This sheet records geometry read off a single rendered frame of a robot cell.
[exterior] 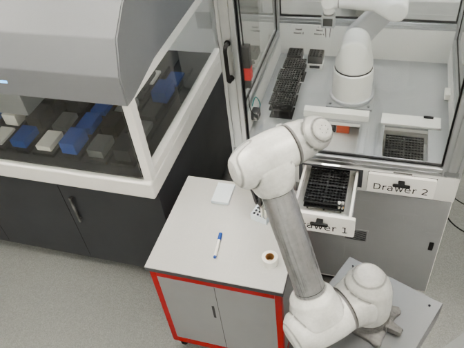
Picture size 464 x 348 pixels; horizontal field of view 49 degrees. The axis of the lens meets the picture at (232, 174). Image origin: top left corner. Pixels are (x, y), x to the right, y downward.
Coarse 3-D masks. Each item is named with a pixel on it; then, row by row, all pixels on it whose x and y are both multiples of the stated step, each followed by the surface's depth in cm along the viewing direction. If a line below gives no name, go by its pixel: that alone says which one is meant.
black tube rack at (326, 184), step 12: (312, 168) 236; (324, 168) 235; (312, 180) 231; (324, 180) 230; (336, 180) 229; (348, 180) 228; (312, 192) 225; (324, 192) 225; (336, 192) 224; (312, 204) 225; (324, 204) 223
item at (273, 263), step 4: (264, 252) 217; (268, 252) 217; (272, 252) 216; (264, 256) 215; (268, 256) 217; (272, 256) 217; (276, 256) 215; (264, 260) 214; (268, 260) 213; (272, 260) 213; (276, 260) 213; (264, 264) 214; (268, 264) 213; (272, 264) 213; (276, 264) 215; (268, 268) 215; (272, 268) 215
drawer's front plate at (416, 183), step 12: (372, 180) 229; (384, 180) 227; (396, 180) 225; (408, 180) 223; (420, 180) 221; (432, 180) 220; (384, 192) 232; (396, 192) 229; (408, 192) 227; (420, 192) 225; (432, 192) 224
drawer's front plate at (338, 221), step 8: (304, 216) 215; (312, 216) 213; (320, 216) 212; (328, 216) 211; (336, 216) 210; (344, 216) 210; (328, 224) 214; (336, 224) 213; (344, 224) 212; (352, 224) 210; (328, 232) 218; (336, 232) 216; (352, 232) 213
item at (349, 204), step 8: (304, 168) 237; (336, 168) 239; (304, 176) 237; (352, 176) 239; (304, 184) 238; (352, 184) 235; (304, 192) 235; (352, 192) 232; (352, 200) 220; (304, 208) 228; (312, 208) 227; (352, 208) 217; (352, 216) 217
